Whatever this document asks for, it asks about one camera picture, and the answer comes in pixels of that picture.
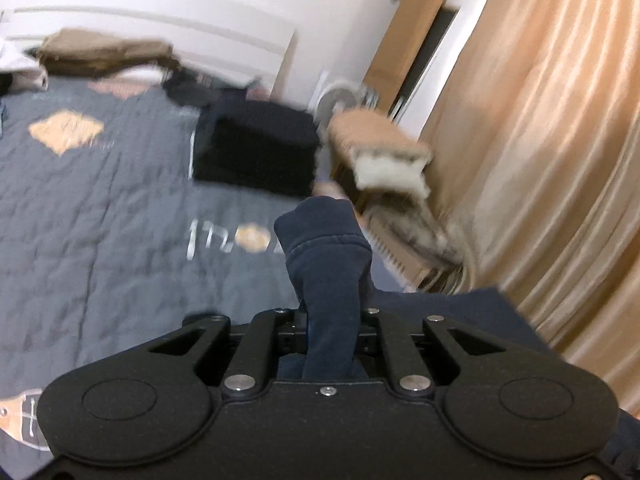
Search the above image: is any khaki folded blanket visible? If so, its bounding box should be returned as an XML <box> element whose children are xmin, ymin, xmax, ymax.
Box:
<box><xmin>36</xmin><ymin>28</ymin><xmax>182</xmax><ymax>82</ymax></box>

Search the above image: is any white headboard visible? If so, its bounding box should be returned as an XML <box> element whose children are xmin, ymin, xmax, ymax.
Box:
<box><xmin>0</xmin><ymin>4</ymin><xmax>297</xmax><ymax>97</ymax></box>

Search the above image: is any white garment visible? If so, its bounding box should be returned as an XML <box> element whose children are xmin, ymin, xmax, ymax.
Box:
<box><xmin>0</xmin><ymin>39</ymin><xmax>49</xmax><ymax>94</ymax></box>

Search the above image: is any grey plush blanket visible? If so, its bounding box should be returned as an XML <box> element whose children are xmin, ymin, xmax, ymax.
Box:
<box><xmin>359</xmin><ymin>194</ymin><xmax>467</xmax><ymax>269</ymax></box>

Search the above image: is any grey fish print quilt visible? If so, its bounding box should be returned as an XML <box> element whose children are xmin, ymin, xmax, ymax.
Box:
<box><xmin>0</xmin><ymin>77</ymin><xmax>417</xmax><ymax>461</ymax></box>

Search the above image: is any white fan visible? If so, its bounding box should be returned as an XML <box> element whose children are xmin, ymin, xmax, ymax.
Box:
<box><xmin>316</xmin><ymin>76</ymin><xmax>382</xmax><ymax>127</ymax></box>

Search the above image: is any peach curtain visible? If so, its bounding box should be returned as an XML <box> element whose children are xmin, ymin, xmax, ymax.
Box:
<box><xmin>419</xmin><ymin>0</ymin><xmax>640</xmax><ymax>417</ymax></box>

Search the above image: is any navy T-shirt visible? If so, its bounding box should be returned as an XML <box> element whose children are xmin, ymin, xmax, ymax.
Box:
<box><xmin>273</xmin><ymin>195</ymin><xmax>572</xmax><ymax>382</ymax></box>

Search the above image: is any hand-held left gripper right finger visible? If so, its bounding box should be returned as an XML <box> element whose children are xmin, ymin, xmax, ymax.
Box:
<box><xmin>359</xmin><ymin>306</ymin><xmax>509</xmax><ymax>401</ymax></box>

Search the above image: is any black garment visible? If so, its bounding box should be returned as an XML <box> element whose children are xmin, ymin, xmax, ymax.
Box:
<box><xmin>161</xmin><ymin>66</ymin><xmax>264</xmax><ymax>109</ymax></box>

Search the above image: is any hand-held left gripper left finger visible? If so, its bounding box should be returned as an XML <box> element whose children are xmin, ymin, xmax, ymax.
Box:
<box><xmin>146</xmin><ymin>306</ymin><xmax>309</xmax><ymax>401</ymax></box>

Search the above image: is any stack of black folded clothes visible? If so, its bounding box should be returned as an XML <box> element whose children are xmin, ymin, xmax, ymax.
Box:
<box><xmin>190</xmin><ymin>94</ymin><xmax>322</xmax><ymax>199</ymax></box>

